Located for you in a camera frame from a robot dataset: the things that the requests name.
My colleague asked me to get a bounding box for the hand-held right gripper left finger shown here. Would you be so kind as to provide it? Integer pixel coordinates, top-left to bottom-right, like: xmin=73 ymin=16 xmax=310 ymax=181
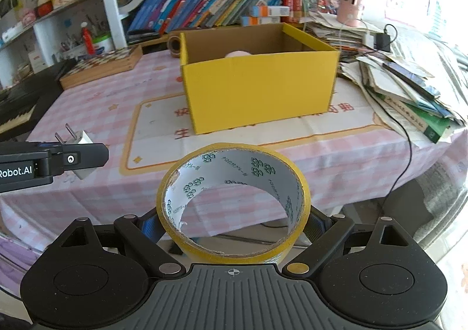
xmin=46 ymin=206 xmax=183 ymax=277

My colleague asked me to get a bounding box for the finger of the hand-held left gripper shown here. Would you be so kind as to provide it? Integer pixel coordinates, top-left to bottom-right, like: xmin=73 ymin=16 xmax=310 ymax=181
xmin=37 ymin=143 xmax=109 ymax=178

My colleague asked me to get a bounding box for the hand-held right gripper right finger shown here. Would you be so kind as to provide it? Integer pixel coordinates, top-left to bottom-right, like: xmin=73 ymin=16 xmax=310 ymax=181
xmin=285 ymin=206 xmax=426 ymax=276

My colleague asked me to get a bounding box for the white plug adapter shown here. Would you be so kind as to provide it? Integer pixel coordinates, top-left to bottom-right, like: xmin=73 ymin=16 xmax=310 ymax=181
xmin=55 ymin=123 xmax=96 ymax=181

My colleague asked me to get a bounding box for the yellow tape roll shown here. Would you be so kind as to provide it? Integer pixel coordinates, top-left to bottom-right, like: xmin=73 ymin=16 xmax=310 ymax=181
xmin=156 ymin=143 xmax=312 ymax=265

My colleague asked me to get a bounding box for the yellow cardboard box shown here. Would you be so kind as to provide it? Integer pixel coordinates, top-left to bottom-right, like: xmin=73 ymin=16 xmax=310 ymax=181
xmin=179 ymin=22 xmax=340 ymax=135

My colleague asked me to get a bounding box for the pink checked tablecloth desktop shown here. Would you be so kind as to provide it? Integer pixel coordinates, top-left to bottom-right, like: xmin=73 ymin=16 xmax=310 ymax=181
xmin=0 ymin=28 xmax=461 ymax=254

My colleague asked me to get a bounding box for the black electronic keyboard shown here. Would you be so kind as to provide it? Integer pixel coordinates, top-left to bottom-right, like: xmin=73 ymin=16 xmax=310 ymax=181
xmin=0 ymin=59 xmax=79 ymax=140

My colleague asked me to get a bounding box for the wooden chess board box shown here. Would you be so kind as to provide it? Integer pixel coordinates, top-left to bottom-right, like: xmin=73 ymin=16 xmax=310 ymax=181
xmin=58 ymin=44 xmax=144 ymax=91

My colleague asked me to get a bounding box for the white pen holder with pens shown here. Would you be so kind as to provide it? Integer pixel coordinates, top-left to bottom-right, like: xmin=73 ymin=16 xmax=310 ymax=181
xmin=58 ymin=32 xmax=86 ymax=60

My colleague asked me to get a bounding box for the white carton with red label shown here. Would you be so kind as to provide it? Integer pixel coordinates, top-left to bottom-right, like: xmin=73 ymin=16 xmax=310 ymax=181
xmin=27 ymin=50 xmax=48 ymax=73

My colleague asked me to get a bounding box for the white green lidded tub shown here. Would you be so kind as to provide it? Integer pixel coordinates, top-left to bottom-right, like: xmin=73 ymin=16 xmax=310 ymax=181
xmin=91 ymin=34 xmax=115 ymax=54

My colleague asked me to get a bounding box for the red glue bottle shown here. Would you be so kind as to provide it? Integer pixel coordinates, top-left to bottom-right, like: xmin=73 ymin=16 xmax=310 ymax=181
xmin=81 ymin=22 xmax=94 ymax=56

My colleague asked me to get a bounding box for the wooden retro radio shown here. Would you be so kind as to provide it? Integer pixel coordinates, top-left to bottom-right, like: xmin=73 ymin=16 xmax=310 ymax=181
xmin=167 ymin=32 xmax=183 ymax=59

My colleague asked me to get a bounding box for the white shelf unit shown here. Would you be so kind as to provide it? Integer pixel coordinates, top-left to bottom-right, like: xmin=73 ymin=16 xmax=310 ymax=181
xmin=0 ymin=0 xmax=359 ymax=71

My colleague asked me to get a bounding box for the stack of papers and books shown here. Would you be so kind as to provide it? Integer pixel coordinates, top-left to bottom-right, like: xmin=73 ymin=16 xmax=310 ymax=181
xmin=303 ymin=12 xmax=463 ymax=144

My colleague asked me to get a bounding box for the row of colourful books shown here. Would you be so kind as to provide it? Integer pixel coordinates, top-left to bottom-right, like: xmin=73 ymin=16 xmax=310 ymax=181
xmin=126 ymin=0 xmax=293 ymax=36

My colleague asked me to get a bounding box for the black charger adapter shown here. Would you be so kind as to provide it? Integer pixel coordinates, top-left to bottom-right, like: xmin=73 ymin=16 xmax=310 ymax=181
xmin=373 ymin=25 xmax=398 ymax=53

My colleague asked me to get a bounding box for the orange white small box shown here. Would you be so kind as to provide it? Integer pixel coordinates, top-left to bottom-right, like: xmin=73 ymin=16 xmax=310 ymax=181
xmin=250 ymin=5 xmax=291 ymax=18
xmin=241 ymin=16 xmax=273 ymax=27

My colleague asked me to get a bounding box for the pink cylinder holder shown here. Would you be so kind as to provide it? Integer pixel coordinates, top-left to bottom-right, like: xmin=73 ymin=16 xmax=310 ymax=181
xmin=336 ymin=0 xmax=365 ymax=27

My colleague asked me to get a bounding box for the black charger cable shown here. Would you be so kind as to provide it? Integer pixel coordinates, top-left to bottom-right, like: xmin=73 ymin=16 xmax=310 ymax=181
xmin=360 ymin=85 xmax=414 ymax=206

